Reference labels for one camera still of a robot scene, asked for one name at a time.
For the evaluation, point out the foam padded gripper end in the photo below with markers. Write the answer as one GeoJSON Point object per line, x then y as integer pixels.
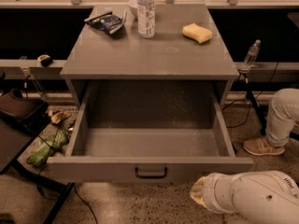
{"type": "Point", "coordinates": [212, 190]}

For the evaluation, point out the grey top drawer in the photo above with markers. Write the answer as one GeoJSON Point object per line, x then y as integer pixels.
{"type": "Point", "coordinates": [150, 125]}

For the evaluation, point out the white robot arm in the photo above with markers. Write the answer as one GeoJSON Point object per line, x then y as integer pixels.
{"type": "Point", "coordinates": [269, 197]}

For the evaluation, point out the grey drawer cabinet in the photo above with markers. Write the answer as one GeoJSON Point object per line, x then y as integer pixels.
{"type": "Point", "coordinates": [168, 55]}

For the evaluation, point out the beige sneaker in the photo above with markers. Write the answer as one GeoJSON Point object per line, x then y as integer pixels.
{"type": "Point", "coordinates": [261, 147]}

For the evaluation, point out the black tripod stand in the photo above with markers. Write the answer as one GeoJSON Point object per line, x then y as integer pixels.
{"type": "Point", "coordinates": [249, 95]}

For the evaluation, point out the person's leg in jeans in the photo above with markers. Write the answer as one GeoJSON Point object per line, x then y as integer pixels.
{"type": "Point", "coordinates": [283, 113]}

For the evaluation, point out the small bottle on ledge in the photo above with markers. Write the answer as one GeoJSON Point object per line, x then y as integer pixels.
{"type": "Point", "coordinates": [252, 54]}

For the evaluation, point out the green snack bag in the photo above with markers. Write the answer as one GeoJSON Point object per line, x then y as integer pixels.
{"type": "Point", "coordinates": [46, 148]}

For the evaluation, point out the yellow sponge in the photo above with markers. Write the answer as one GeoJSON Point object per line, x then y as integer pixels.
{"type": "Point", "coordinates": [197, 33]}

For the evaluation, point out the brown black chair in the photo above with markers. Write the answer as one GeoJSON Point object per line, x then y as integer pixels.
{"type": "Point", "coordinates": [21, 121]}

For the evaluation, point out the blue snack bag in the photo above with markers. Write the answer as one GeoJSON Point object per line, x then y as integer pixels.
{"type": "Point", "coordinates": [107, 22]}

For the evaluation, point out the clear plastic water bottle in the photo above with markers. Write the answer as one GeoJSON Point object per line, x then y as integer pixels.
{"type": "Point", "coordinates": [146, 18]}

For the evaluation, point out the black yellow tape measure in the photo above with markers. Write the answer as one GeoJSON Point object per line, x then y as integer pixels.
{"type": "Point", "coordinates": [45, 60]}

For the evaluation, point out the black top drawer handle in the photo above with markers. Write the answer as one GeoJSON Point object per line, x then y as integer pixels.
{"type": "Point", "coordinates": [141, 174]}

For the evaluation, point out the wire basket of items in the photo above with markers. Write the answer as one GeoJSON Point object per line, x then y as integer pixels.
{"type": "Point", "coordinates": [62, 123]}

